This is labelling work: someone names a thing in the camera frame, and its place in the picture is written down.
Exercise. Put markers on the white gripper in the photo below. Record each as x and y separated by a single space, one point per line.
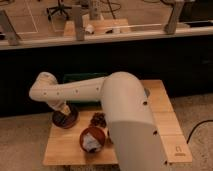
63 108

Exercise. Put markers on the purple bowl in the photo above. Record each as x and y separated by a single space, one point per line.
63 121

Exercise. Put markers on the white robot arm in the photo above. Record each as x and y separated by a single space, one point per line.
132 127

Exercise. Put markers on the red-brown bowl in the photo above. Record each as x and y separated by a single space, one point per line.
96 133

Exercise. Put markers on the green box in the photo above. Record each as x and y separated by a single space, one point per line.
67 78

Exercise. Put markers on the dark grape bunch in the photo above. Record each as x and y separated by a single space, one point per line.
98 119

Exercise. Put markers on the white crumpled cloth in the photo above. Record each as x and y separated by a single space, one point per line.
90 143

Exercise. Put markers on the black office chair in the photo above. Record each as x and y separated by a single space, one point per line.
60 7

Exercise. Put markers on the grey middle post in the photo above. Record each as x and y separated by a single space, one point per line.
78 22

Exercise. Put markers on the grey post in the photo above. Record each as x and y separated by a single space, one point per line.
8 29
170 27
78 22

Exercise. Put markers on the grey left post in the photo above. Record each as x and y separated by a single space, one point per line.
8 29

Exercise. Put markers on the grey right post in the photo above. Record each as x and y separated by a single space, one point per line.
170 27

